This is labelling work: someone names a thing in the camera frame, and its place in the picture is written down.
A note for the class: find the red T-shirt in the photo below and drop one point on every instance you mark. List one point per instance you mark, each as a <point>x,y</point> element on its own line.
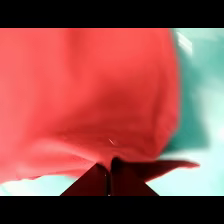
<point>90,93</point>

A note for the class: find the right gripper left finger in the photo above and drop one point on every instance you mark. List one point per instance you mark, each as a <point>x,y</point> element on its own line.
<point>93,183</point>

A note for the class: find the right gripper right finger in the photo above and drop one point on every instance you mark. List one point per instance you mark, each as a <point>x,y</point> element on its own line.
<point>128,185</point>

